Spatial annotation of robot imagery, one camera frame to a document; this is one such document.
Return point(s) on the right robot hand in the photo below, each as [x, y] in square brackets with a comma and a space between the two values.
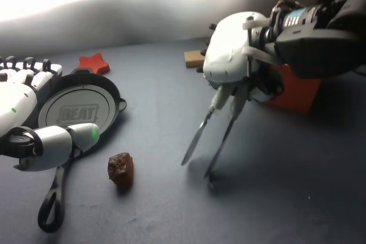
[226, 47]

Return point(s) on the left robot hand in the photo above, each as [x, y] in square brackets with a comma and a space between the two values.
[17, 104]

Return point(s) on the metal tongs with white grips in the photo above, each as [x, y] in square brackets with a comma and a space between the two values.
[197, 138]

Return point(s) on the brown food chunk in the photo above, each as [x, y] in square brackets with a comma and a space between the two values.
[121, 168]

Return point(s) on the black toy frying pan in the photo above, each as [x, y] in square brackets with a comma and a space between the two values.
[77, 104]

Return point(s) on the tan wooden block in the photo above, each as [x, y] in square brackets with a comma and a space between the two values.
[194, 59]

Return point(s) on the large orange block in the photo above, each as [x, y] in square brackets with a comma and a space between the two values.
[297, 92]

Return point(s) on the red star block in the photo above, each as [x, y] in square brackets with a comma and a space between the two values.
[95, 62]

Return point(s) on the white backdrop sheet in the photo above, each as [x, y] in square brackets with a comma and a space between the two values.
[114, 12]

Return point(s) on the grey table cloth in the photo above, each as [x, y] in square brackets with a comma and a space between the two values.
[257, 198]

